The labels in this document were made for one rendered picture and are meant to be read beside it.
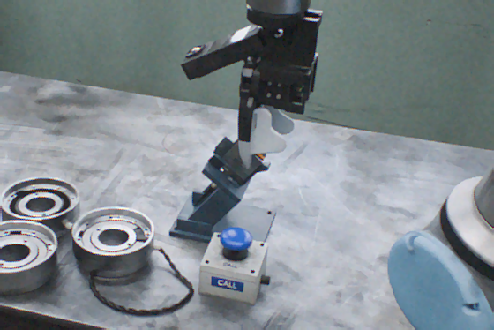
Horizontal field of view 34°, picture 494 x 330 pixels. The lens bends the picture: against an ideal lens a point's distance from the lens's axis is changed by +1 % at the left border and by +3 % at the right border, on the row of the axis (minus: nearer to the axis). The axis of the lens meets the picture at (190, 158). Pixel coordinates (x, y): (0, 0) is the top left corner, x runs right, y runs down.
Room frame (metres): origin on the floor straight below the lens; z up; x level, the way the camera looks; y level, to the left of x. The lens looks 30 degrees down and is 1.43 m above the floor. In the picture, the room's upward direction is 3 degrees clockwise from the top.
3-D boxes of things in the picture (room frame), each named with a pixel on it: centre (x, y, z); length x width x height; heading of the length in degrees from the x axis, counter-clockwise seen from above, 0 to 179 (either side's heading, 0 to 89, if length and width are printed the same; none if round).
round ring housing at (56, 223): (0.89, 0.20, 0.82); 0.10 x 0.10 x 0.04
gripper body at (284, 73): (0.89, -0.10, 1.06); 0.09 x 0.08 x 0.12; 74
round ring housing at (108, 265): (0.82, 0.09, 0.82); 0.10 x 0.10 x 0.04
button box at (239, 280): (0.78, -0.07, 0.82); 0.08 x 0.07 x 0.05; 75
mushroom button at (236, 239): (0.78, -0.06, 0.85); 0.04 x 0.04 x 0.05
